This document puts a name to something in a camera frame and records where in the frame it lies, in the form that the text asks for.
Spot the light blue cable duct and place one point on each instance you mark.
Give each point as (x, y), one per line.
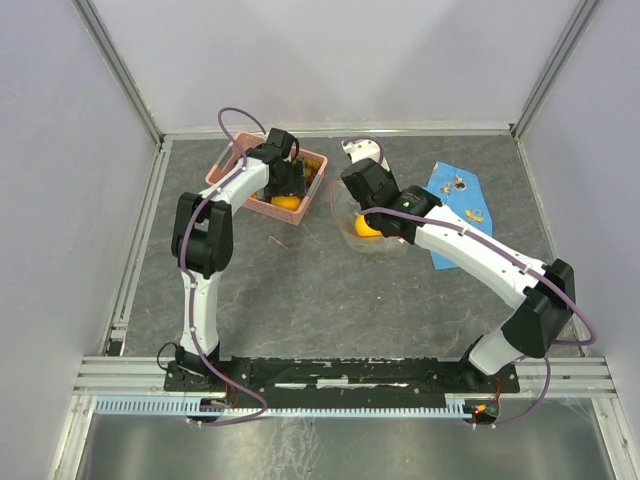
(199, 407)

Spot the yellow orange peach toy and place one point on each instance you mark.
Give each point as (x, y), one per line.
(290, 203)

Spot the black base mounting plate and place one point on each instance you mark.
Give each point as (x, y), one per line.
(408, 382)

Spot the green longan bunch toy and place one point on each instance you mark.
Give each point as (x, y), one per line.
(311, 168)

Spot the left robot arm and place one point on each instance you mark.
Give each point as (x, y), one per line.
(203, 239)

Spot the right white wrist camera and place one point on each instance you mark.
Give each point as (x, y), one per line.
(360, 149)

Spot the yellow lemon toy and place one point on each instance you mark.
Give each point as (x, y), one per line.
(362, 229)

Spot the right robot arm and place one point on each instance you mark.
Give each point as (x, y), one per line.
(541, 294)

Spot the blue cartoon cloth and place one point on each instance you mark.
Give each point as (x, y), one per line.
(461, 191)

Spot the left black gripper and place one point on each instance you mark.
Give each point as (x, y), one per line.
(296, 186)

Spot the clear zip top bag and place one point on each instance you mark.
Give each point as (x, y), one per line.
(344, 210)

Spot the pink plastic basket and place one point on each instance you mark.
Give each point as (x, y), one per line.
(300, 210)

